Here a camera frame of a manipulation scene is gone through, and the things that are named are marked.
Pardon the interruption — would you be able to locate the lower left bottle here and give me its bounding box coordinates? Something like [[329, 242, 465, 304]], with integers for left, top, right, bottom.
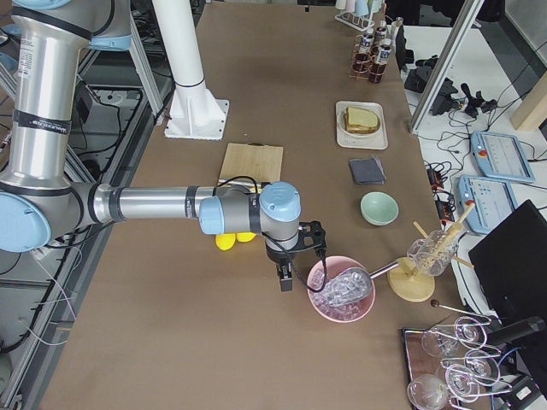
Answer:
[[356, 28, 374, 62]]

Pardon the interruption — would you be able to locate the glass jar with sticks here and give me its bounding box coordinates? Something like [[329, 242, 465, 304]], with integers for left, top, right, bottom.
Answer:
[[407, 230, 458, 277]]

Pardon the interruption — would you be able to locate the copper wire bottle rack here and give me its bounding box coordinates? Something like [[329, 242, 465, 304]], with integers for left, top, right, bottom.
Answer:
[[350, 36, 379, 82]]

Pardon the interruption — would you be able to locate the wooden cutting board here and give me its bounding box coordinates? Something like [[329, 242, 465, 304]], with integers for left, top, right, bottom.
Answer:
[[220, 143, 284, 182]]

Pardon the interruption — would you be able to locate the lower teach pendant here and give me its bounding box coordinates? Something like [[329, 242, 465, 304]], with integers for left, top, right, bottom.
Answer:
[[458, 175, 518, 235]]

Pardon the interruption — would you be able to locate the lower yellow lemon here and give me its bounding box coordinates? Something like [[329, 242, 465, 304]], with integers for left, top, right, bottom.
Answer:
[[215, 233, 237, 251]]

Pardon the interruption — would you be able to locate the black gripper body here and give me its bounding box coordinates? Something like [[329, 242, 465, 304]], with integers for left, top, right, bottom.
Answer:
[[263, 220, 326, 277]]

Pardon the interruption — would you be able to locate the upper teach pendant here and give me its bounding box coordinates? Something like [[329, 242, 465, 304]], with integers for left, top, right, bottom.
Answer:
[[470, 132, 536, 183]]

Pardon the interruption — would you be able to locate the cream rectangular tray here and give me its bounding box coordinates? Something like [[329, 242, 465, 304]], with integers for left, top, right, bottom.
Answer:
[[335, 101, 388, 150]]

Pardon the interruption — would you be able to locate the metal ice scoop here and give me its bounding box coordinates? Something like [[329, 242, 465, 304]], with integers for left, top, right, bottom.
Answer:
[[322, 261, 397, 307]]

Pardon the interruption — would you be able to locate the light green bowl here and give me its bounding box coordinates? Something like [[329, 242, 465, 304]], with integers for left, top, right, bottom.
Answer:
[[360, 191, 399, 226]]

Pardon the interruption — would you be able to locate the lower right bottle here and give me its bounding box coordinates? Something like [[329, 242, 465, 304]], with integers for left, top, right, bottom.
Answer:
[[368, 38, 391, 84]]

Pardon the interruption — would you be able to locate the wire glass rack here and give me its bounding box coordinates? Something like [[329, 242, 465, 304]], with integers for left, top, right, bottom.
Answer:
[[406, 316, 512, 409]]

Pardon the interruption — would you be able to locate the brown bread slice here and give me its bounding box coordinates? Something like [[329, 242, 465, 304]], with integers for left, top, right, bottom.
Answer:
[[345, 107, 379, 129], [344, 113, 380, 135]]

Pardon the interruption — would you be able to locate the dark wooden tray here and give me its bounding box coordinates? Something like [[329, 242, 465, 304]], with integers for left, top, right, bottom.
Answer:
[[399, 325, 462, 410]]

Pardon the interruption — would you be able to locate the teach pendant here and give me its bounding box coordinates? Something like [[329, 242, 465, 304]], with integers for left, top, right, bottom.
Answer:
[[470, 132, 536, 183], [458, 175, 518, 235]]

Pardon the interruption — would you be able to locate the white cup rack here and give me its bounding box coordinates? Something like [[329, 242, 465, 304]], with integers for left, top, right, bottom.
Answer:
[[334, 0, 385, 32]]

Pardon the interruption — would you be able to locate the aluminium frame post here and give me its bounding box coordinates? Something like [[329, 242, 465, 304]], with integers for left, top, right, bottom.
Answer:
[[409, 0, 484, 135]]

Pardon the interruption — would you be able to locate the yellow lemon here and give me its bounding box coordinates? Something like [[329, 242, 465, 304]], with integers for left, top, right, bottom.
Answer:
[[215, 233, 237, 251], [236, 232, 256, 243]]

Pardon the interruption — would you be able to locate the grey folded cloth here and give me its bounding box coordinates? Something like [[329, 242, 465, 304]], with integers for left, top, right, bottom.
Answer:
[[349, 156, 386, 185]]

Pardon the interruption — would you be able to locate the upper yellow lemon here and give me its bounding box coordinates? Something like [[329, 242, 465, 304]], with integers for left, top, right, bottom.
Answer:
[[236, 232, 256, 243]]

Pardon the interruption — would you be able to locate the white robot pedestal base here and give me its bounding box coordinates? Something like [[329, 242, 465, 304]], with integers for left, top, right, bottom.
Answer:
[[153, 0, 229, 141]]

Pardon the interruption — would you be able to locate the black monitor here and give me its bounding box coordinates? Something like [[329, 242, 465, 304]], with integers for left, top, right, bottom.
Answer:
[[469, 200, 546, 321]]

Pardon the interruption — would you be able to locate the wooden stand round base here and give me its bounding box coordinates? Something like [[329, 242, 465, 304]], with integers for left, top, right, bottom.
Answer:
[[387, 257, 435, 302]]

